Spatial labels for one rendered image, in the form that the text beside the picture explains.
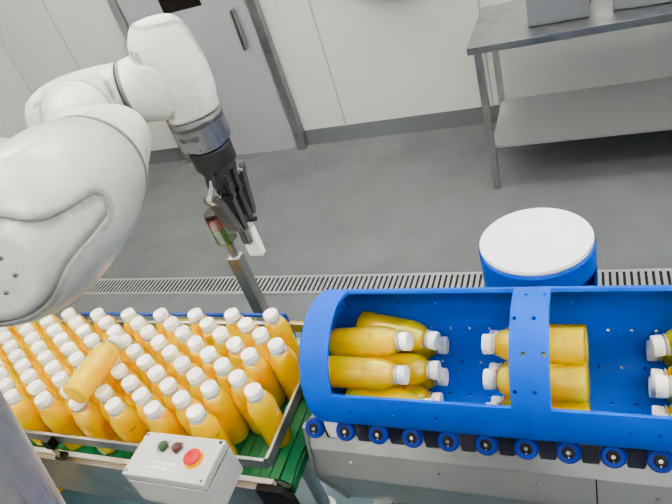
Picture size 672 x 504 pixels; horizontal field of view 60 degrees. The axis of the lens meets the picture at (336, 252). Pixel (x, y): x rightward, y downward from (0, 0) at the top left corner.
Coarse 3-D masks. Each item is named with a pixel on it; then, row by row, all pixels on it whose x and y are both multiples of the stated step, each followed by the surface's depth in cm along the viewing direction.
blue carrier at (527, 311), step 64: (320, 320) 116; (448, 320) 129; (512, 320) 101; (576, 320) 118; (640, 320) 114; (320, 384) 113; (448, 384) 128; (512, 384) 98; (640, 384) 114; (640, 448) 98
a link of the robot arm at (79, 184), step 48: (0, 144) 40; (48, 144) 39; (96, 144) 42; (0, 192) 34; (48, 192) 35; (96, 192) 39; (144, 192) 48; (0, 240) 33; (48, 240) 34; (96, 240) 38; (0, 288) 34; (48, 288) 35
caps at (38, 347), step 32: (96, 320) 171; (128, 320) 166; (160, 320) 161; (192, 320) 156; (64, 352) 160; (128, 352) 151; (0, 384) 156; (32, 384) 152; (128, 384) 141; (160, 384) 138
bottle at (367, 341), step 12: (336, 336) 124; (348, 336) 122; (360, 336) 120; (372, 336) 119; (384, 336) 118; (396, 336) 117; (336, 348) 123; (348, 348) 122; (360, 348) 120; (372, 348) 118; (384, 348) 117; (396, 348) 117
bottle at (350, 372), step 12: (336, 360) 120; (348, 360) 119; (360, 360) 118; (372, 360) 117; (384, 360) 117; (336, 372) 119; (348, 372) 118; (360, 372) 117; (372, 372) 116; (384, 372) 115; (336, 384) 120; (348, 384) 118; (360, 384) 117; (372, 384) 116; (384, 384) 115; (396, 384) 116
